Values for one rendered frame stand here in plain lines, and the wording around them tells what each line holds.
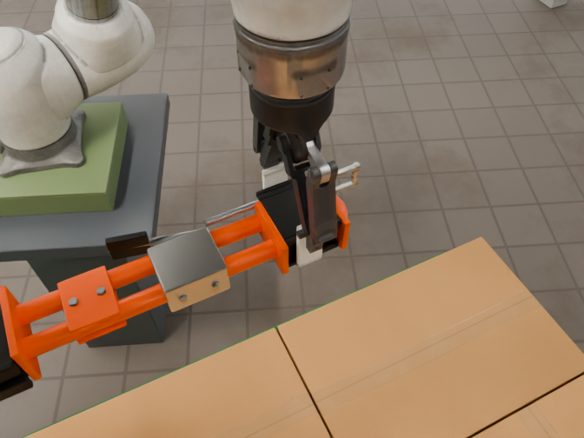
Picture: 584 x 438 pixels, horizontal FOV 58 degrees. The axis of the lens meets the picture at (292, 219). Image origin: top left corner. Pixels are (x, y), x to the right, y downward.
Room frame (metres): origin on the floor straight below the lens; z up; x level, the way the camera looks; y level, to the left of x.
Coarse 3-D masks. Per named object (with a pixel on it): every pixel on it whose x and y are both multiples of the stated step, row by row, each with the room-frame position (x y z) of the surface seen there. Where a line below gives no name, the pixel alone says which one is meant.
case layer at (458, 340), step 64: (448, 256) 0.75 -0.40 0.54; (320, 320) 0.58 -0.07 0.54; (384, 320) 0.58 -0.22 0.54; (448, 320) 0.58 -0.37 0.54; (512, 320) 0.58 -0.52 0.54; (192, 384) 0.42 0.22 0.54; (256, 384) 0.42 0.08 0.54; (320, 384) 0.42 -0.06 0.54; (384, 384) 0.42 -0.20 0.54; (448, 384) 0.42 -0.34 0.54; (512, 384) 0.42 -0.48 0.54; (576, 384) 0.42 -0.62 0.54
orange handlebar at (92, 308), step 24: (216, 240) 0.34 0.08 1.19; (144, 264) 0.31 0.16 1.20; (240, 264) 0.31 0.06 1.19; (72, 288) 0.28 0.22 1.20; (96, 288) 0.28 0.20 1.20; (24, 312) 0.25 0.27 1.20; (48, 312) 0.26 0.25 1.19; (72, 312) 0.25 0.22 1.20; (96, 312) 0.25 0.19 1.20; (120, 312) 0.25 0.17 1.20; (48, 336) 0.22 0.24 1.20; (72, 336) 0.23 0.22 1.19; (96, 336) 0.24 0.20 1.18
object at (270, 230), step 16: (288, 192) 0.40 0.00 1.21; (256, 208) 0.38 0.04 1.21; (272, 208) 0.37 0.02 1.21; (288, 208) 0.37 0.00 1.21; (336, 208) 0.37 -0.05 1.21; (272, 224) 0.35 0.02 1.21; (288, 224) 0.35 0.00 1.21; (272, 240) 0.34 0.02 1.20; (288, 240) 0.33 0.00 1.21; (336, 240) 0.36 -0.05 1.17; (288, 256) 0.32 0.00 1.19; (288, 272) 0.32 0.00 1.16
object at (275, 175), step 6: (270, 168) 0.41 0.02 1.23; (276, 168) 0.41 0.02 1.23; (282, 168) 0.41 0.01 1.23; (264, 174) 0.41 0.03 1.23; (270, 174) 0.41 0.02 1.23; (276, 174) 0.41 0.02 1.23; (282, 174) 0.41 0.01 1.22; (264, 180) 0.41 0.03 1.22; (270, 180) 0.41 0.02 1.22; (276, 180) 0.41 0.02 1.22; (282, 180) 0.41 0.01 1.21; (264, 186) 0.40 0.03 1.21; (270, 186) 0.41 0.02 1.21
